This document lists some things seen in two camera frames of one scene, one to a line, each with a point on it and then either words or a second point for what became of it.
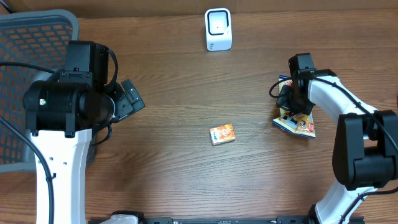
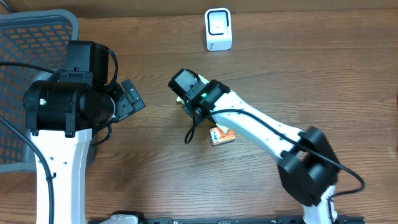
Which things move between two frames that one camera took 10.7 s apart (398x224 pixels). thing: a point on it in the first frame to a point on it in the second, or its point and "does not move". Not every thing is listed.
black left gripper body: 123,108 does not move
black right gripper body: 288,101 to 201,116
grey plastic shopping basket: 34,37 does not move
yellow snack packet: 298,123 to 201,79
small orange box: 222,134 does not move
